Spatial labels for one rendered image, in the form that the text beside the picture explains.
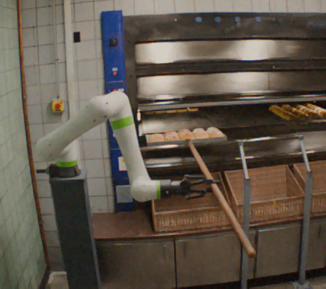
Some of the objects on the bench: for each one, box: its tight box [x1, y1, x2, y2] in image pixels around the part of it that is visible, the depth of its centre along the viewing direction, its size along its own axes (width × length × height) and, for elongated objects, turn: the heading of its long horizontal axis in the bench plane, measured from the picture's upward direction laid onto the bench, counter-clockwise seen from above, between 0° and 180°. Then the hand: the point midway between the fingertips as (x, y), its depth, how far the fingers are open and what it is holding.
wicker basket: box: [223, 165, 305, 223], centre depth 347 cm, size 49×56×28 cm
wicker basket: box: [150, 172, 231, 232], centre depth 345 cm, size 49×56×28 cm
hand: (212, 185), depth 228 cm, fingers closed on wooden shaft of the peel, 3 cm apart
